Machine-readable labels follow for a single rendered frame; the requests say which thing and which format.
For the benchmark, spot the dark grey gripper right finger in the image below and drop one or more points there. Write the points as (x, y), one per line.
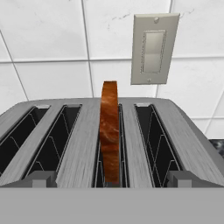
(183, 178)

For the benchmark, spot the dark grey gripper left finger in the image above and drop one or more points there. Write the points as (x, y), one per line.
(40, 178)

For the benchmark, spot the silver four-slot toaster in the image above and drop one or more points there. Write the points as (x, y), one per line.
(78, 140)

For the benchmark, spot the brown toasted bread slice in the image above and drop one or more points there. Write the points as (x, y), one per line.
(109, 131)

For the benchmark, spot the beige wall light switch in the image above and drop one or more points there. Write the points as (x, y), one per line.
(154, 49)

